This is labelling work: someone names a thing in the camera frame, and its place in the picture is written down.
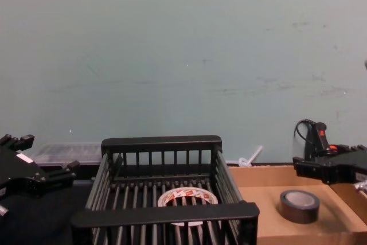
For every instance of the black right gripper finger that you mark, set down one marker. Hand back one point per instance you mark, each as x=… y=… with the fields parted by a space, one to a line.
x=354 y=148
x=308 y=167

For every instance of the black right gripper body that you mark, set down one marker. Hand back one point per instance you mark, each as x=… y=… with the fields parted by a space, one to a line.
x=347 y=167

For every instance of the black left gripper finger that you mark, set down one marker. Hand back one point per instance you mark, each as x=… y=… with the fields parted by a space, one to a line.
x=60 y=176
x=24 y=141

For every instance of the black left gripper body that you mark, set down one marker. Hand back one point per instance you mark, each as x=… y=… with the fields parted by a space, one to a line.
x=20 y=173

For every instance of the roll of white tape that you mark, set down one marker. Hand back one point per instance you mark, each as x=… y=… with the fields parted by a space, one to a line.
x=198 y=192

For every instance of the clear plastic case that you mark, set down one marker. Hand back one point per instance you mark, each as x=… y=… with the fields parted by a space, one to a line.
x=66 y=153

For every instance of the roll of silver tape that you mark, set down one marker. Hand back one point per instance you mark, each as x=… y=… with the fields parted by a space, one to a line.
x=299 y=207

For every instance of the shallow brown cardboard tray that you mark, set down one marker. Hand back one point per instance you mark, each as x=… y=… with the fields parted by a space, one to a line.
x=258 y=199

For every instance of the black rack with steel bars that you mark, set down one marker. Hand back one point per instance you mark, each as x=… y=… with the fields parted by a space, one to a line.
x=160 y=141

